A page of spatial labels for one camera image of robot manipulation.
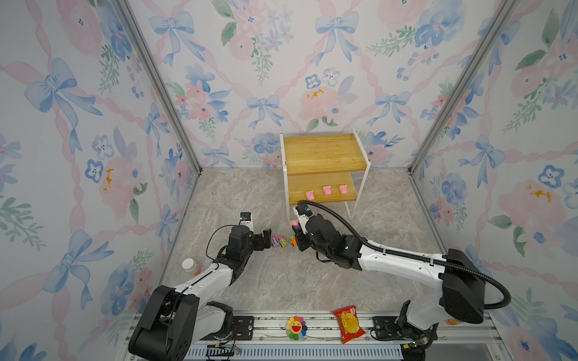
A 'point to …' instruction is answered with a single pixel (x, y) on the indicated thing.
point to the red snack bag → (348, 320)
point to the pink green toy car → (283, 241)
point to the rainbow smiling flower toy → (296, 328)
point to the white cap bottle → (190, 265)
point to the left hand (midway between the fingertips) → (260, 228)
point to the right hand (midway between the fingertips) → (294, 225)
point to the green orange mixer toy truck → (293, 241)
